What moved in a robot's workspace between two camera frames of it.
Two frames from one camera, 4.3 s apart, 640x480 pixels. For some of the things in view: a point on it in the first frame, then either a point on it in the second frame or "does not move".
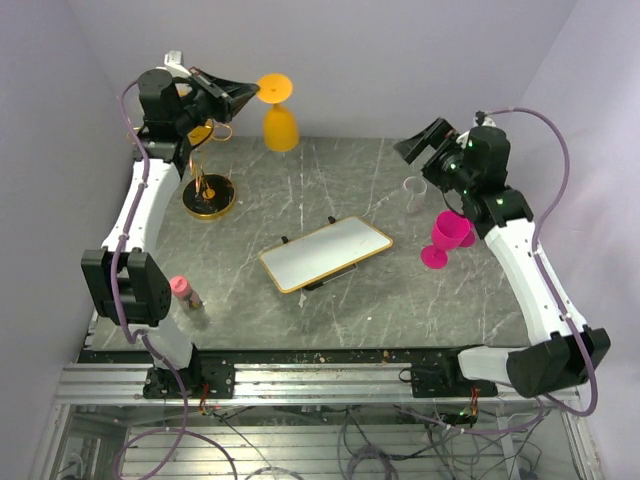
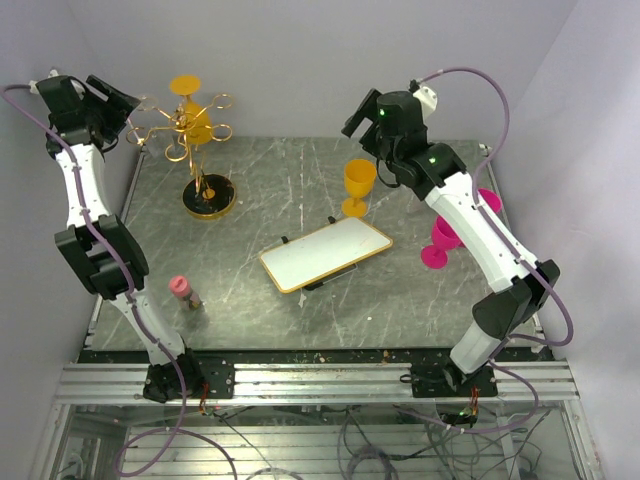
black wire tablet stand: [312, 286] does not move
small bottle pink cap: [186, 297] does not move
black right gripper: [439, 131] -> [368, 109]
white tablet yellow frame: [323, 252] does not move
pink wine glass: [448, 229] does not move
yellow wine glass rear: [198, 134] does not move
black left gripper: [230, 97] -> [120, 105]
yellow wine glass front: [280, 123] -> [359, 175]
